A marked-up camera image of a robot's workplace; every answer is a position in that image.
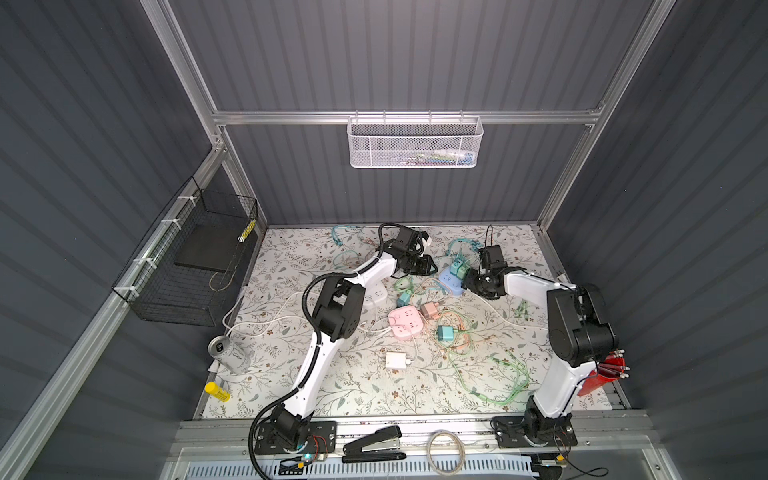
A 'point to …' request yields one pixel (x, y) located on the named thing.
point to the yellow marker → (218, 392)
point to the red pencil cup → (608, 371)
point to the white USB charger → (397, 360)
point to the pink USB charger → (430, 310)
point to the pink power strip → (405, 322)
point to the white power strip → (375, 290)
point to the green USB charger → (463, 271)
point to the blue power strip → (451, 281)
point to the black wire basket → (187, 268)
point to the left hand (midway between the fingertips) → (435, 268)
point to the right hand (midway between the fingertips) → (471, 284)
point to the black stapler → (382, 445)
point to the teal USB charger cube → (445, 333)
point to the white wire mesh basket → (415, 141)
